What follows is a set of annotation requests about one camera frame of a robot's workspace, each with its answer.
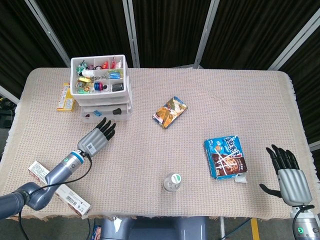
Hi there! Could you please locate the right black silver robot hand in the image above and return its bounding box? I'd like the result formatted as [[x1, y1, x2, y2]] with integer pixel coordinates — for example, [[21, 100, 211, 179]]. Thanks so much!
[[259, 144, 314, 207]]

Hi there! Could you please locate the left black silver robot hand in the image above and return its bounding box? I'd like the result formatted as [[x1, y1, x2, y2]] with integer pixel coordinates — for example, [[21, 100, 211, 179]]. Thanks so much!
[[77, 116, 117, 158]]

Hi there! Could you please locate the clear plastic drawer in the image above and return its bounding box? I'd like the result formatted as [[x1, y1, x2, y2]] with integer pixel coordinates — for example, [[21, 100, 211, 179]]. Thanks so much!
[[80, 101, 133, 110], [79, 104, 133, 125], [75, 96, 133, 104]]

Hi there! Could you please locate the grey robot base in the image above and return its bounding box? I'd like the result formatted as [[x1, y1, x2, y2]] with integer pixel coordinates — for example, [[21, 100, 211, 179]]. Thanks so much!
[[99, 216, 209, 240]]

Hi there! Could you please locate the blue cookie package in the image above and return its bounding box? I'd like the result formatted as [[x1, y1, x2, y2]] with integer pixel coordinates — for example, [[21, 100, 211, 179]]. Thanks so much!
[[203, 134, 248, 184]]

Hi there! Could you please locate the orange blue snack box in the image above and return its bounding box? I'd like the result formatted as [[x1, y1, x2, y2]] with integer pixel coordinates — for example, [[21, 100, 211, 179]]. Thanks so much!
[[152, 96, 189, 130]]

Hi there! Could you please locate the yellow small carton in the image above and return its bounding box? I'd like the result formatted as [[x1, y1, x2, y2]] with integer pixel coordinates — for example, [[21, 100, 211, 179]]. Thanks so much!
[[56, 82, 77, 113]]

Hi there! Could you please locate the olive gold packet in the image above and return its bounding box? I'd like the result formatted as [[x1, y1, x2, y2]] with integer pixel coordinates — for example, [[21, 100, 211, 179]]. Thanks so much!
[[76, 83, 92, 94]]

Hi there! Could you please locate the beige woven tablecloth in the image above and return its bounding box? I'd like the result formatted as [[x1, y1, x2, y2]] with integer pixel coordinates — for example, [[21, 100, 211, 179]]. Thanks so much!
[[0, 67, 320, 222]]

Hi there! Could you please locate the long white brown carton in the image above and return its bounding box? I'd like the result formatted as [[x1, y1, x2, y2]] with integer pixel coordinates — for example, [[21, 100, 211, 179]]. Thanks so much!
[[27, 160, 91, 216]]

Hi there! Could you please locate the blue green snack packet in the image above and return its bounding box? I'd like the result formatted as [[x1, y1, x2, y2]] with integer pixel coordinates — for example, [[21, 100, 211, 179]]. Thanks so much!
[[107, 70, 123, 80]]

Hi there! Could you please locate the clear water bottle white cap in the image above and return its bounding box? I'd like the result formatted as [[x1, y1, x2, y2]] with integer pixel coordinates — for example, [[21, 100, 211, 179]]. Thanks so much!
[[163, 172, 183, 193]]

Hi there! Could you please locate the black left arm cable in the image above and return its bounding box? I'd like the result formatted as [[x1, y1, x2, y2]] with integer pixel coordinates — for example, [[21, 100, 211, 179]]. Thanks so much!
[[18, 152, 93, 240]]

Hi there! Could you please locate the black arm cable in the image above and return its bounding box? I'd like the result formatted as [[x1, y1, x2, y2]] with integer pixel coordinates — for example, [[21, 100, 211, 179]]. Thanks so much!
[[18, 152, 93, 240], [291, 204, 315, 240]]

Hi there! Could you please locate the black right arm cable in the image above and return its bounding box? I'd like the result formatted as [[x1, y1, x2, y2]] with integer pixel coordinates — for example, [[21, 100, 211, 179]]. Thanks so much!
[[291, 204, 315, 240]]

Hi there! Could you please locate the metal keychain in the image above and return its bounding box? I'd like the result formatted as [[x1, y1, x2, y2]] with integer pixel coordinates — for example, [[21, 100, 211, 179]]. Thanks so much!
[[91, 73, 111, 81]]

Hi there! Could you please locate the white plastic drawer organizer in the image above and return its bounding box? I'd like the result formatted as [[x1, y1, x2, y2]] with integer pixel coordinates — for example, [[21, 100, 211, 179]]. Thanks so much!
[[70, 54, 133, 121]]

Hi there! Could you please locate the white screen frame post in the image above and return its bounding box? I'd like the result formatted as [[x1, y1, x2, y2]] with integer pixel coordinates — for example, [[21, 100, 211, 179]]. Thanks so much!
[[193, 0, 221, 69], [121, 0, 141, 68], [24, 0, 71, 68], [267, 8, 320, 71], [0, 84, 21, 106]]

